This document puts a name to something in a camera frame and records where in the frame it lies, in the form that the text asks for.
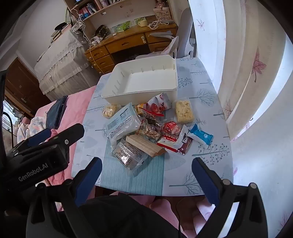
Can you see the green tissue pack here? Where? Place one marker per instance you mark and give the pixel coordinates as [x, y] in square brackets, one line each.
[123, 26]

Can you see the small doll figure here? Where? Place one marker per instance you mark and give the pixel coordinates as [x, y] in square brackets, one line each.
[161, 5]

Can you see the red and white wafer packet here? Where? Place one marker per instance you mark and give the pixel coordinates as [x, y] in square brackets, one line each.
[170, 131]

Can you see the pink blanket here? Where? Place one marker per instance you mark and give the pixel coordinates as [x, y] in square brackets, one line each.
[77, 107]

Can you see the person's dark trousers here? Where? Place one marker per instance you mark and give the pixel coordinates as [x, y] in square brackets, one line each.
[128, 217]

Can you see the clear tray of crackers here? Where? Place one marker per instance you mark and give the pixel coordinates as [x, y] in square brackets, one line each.
[184, 112]

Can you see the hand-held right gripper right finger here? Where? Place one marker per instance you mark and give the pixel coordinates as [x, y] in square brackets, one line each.
[203, 180]

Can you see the clear packet of nuts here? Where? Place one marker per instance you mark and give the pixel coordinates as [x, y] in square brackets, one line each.
[148, 131]

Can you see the red-trimmed dark date packet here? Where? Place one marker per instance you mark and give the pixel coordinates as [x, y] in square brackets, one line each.
[152, 113]

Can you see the wooden bookshelf with books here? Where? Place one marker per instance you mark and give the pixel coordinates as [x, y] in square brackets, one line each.
[109, 11]

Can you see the tree print tablecloth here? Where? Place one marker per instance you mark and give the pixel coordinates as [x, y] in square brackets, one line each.
[201, 96]

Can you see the clear packet with brown snack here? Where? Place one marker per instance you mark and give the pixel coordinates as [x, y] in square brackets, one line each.
[127, 155]

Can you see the wooden desk with drawers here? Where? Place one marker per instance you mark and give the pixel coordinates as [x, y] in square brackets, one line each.
[128, 41]

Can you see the dark blue bag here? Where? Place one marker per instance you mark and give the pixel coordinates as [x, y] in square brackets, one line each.
[56, 112]

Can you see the floral fleece blanket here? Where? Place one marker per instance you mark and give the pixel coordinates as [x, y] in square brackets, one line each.
[29, 125]

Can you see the pale yellow mug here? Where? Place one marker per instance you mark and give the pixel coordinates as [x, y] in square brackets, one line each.
[142, 23]

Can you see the light blue packet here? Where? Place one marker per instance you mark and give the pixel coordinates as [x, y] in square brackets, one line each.
[121, 123]

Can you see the brown chocolate snack packet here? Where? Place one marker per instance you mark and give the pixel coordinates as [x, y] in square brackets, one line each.
[185, 144]

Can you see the cabinet with lace cover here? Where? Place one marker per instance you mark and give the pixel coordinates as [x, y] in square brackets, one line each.
[61, 61]

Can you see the white plastic bin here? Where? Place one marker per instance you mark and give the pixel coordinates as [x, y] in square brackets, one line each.
[137, 82]

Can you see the tan biscuit bar packet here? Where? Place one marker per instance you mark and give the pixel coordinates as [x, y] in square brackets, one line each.
[144, 144]

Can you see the small yellow cracker packet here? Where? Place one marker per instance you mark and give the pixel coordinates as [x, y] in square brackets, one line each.
[109, 111]

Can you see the leaf print curtain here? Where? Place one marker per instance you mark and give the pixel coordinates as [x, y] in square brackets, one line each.
[247, 68]

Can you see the black patterned box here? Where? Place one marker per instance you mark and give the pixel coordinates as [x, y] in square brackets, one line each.
[101, 31]

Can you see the black round object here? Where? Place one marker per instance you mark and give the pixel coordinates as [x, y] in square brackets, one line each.
[60, 26]

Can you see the small blue snack packet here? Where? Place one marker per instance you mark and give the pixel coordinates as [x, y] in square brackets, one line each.
[201, 135]

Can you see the dark wooden wardrobe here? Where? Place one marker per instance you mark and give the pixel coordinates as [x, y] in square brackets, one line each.
[20, 87]

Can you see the grey office chair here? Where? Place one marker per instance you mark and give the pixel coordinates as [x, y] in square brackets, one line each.
[185, 34]

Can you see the red and white snack bag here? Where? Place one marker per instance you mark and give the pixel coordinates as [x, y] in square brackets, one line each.
[160, 103]

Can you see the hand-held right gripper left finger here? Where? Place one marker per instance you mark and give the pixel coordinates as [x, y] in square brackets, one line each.
[91, 178]

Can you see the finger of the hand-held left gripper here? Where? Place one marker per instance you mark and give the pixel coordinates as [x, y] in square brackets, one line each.
[68, 135]
[39, 135]

